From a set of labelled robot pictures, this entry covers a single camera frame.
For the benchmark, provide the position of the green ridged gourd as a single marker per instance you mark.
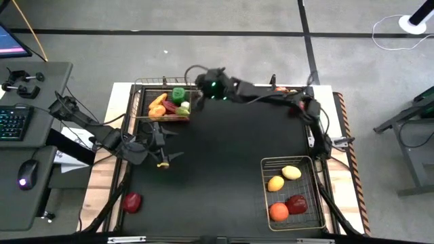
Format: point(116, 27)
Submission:
point(182, 111)

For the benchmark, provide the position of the black desk knob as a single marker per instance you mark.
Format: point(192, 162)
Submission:
point(49, 216)

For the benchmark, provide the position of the backlit black keyboard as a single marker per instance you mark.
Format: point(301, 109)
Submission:
point(13, 122)

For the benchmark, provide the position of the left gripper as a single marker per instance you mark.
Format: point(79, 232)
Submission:
point(135, 152)

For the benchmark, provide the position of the grey desk top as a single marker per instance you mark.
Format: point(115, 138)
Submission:
point(20, 206)
point(40, 81)

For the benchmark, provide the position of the lit computer monitor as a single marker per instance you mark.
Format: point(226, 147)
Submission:
point(10, 44)

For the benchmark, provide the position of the hazard striped tape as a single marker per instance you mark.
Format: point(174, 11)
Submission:
point(357, 189)

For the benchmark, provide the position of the orange-red ribbed tomato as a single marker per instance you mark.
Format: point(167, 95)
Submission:
point(281, 89)

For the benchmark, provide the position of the pale yellow mango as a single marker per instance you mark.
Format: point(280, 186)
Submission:
point(291, 173)

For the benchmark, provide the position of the black frame strut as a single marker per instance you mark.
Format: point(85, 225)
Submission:
point(105, 210)
point(337, 211)

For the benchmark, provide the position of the green lit device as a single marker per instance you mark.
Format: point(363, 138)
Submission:
point(425, 101)

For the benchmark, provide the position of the black white floor stand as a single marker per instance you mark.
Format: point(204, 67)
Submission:
point(415, 20)

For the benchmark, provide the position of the orange-yellow lemon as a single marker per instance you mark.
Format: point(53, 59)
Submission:
point(275, 183)

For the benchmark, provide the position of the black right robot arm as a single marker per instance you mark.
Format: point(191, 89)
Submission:
point(271, 98)

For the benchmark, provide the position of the orange bell pepper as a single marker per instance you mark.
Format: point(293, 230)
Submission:
point(157, 110)

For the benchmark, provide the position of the black table clamp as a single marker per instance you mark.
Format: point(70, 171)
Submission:
point(23, 75)
point(20, 91)

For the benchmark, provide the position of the black aluminium table frame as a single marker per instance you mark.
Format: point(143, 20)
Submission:
point(135, 88)

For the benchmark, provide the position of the dark red pomegranate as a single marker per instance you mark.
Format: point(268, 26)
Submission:
point(296, 204)

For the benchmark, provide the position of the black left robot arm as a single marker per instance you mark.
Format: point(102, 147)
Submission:
point(101, 135)

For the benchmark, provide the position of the yellow label tag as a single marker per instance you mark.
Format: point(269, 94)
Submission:
point(163, 165)

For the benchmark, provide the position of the black computer mouse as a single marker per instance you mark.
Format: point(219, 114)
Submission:
point(27, 174)

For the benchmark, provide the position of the grey side table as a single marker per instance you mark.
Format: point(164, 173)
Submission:
point(410, 142)

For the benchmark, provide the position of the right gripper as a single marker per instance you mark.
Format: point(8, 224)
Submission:
point(217, 89)

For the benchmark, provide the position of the black desk support bar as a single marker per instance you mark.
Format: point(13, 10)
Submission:
point(68, 147)

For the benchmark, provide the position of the black frame clamp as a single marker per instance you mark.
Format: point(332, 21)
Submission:
point(273, 80)
point(164, 81)

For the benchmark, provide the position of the orange fruit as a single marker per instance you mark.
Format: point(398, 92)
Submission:
point(278, 211)

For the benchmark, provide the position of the red apple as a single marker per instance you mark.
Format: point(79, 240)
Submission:
point(132, 202)

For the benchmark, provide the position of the green bell pepper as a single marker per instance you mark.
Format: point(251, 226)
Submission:
point(178, 96)

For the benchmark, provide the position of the white paper sheet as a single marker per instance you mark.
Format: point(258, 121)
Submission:
point(69, 164)

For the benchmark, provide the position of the white garlic bulb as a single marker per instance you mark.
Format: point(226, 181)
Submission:
point(185, 105)

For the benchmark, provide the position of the silver bracket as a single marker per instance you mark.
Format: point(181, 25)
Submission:
point(315, 241)
point(126, 239)

